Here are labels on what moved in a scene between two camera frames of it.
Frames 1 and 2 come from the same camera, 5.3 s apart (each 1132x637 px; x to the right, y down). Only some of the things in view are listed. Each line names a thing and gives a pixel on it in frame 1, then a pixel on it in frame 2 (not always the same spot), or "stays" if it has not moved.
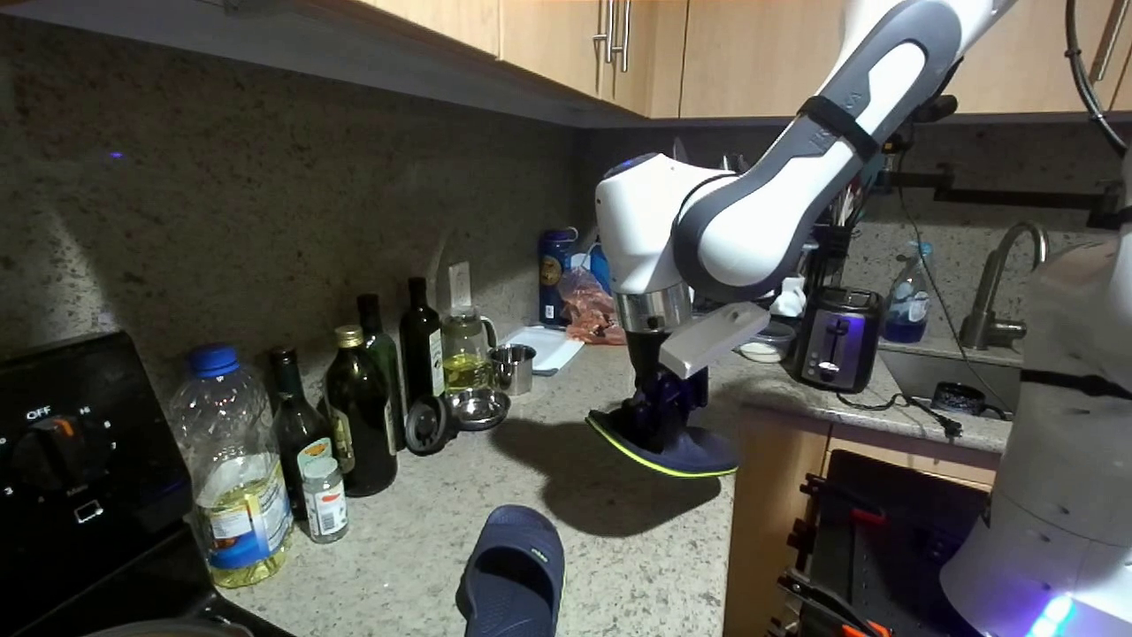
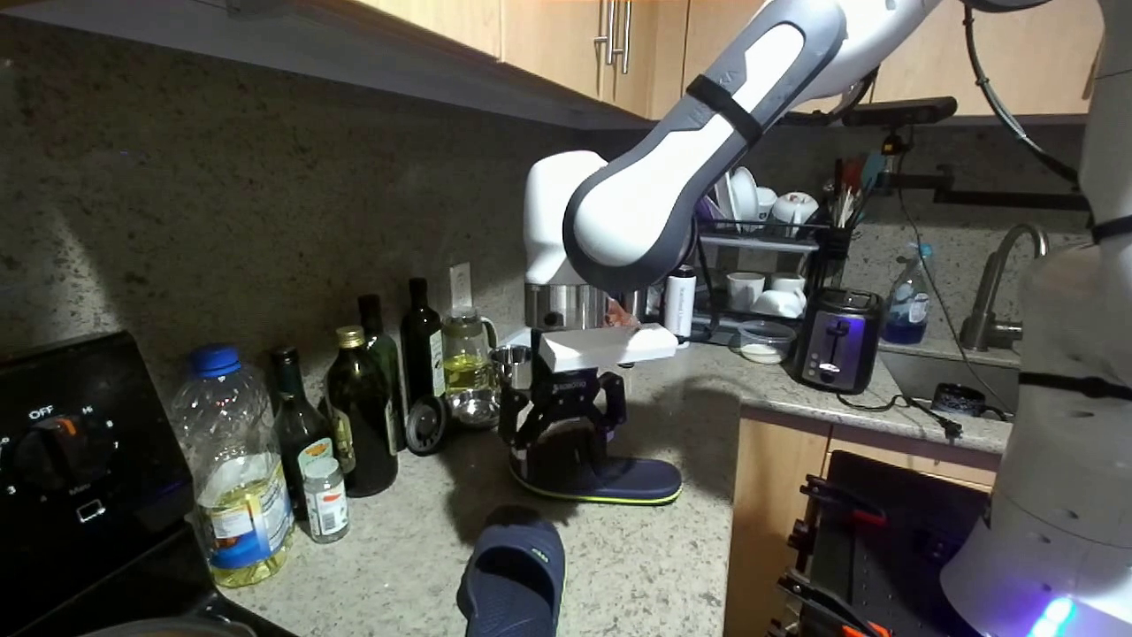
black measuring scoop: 427,427 stays
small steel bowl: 477,409 stays
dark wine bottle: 414,343 stays
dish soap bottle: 907,306 stays
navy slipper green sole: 683,452 to 570,459
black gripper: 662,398 to 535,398
